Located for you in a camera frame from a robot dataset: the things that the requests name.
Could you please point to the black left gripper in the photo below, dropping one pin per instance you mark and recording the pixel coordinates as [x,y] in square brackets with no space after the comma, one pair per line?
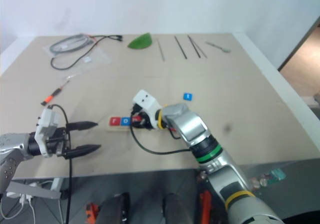
[56,138]

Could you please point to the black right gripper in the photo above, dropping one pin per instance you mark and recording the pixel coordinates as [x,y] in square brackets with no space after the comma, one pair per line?
[146,122]

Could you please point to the red letter block b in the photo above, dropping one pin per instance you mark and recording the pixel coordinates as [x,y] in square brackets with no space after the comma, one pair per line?
[136,119]

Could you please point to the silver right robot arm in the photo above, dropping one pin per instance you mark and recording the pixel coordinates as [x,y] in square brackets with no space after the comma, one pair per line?
[200,138]

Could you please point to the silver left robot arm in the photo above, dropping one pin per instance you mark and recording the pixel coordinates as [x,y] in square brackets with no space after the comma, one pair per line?
[11,148]

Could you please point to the blue letter block o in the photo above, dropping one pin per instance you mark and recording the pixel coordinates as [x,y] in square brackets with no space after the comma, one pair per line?
[125,121]

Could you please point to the wooden letter tray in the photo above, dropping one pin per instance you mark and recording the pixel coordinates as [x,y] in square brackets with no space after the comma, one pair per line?
[117,128]

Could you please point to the red letter block r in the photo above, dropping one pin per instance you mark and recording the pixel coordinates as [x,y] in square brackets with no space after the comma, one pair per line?
[115,121]

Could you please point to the blue letter block t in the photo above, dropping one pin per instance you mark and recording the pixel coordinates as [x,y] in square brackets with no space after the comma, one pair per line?
[187,96]

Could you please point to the orange and black screwdriver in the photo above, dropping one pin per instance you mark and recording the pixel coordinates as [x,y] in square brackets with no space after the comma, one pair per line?
[52,96]

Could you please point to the clear plastic bag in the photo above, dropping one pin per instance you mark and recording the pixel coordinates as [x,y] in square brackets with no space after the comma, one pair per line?
[97,57]

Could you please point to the orange tool on floor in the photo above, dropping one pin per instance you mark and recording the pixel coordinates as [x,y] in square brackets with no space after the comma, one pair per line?
[92,212]

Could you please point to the green leaf-shaped plate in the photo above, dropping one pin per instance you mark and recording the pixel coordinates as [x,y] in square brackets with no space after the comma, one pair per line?
[140,42]

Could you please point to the small metal spoon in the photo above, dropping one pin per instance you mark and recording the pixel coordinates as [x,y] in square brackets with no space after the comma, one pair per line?
[220,47]

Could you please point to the red tool on floor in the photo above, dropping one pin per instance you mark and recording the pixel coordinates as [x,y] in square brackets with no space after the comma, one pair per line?
[206,206]

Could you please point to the small clear objects on floor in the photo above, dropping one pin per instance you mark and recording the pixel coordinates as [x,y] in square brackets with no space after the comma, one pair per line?
[258,181]

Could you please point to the teal plastic object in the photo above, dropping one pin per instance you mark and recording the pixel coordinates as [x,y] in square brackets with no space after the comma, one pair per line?
[278,174]

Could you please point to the brown wooden door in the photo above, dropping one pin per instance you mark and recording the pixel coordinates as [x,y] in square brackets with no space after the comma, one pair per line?
[303,58]

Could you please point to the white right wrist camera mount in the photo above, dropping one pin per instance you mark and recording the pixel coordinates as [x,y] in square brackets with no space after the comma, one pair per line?
[147,103]

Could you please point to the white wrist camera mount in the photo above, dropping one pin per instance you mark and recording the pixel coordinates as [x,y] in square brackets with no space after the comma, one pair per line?
[47,123]
[147,103]

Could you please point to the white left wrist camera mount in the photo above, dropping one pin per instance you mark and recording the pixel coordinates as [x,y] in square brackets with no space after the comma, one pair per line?
[47,123]

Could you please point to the grey metal table bracket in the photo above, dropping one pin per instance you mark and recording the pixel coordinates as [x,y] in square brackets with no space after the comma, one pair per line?
[37,190]

